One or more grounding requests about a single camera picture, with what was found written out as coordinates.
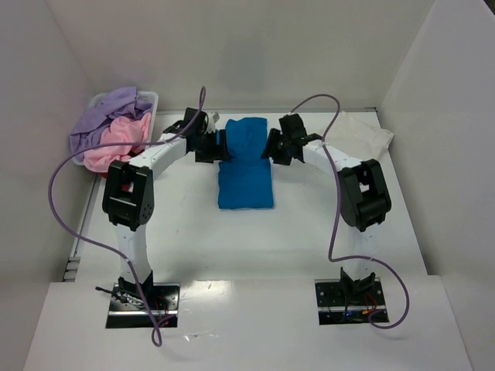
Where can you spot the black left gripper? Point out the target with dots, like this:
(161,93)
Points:
(218,145)

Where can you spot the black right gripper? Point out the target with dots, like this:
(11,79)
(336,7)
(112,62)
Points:
(273,144)

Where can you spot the blue t shirt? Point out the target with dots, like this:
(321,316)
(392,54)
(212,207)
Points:
(245,180)

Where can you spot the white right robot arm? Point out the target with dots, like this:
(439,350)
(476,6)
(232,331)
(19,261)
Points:
(362,196)

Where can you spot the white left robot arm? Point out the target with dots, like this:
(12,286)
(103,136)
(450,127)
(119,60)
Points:
(129,194)

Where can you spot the white plastic laundry basket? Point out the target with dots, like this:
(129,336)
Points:
(111,122)

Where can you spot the white folded t shirt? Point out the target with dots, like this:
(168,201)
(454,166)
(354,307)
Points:
(358,139)

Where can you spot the pink t shirt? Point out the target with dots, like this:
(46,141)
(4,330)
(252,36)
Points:
(121,139)

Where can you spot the lavender t shirt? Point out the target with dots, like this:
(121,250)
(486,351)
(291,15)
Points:
(124,101)

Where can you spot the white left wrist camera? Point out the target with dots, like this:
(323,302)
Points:
(212,119)

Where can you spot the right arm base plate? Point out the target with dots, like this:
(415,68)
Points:
(334,308)

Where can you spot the metal table edge bracket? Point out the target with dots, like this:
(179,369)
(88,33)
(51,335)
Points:
(71,269)

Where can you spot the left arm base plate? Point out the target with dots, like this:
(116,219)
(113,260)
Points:
(127,310)

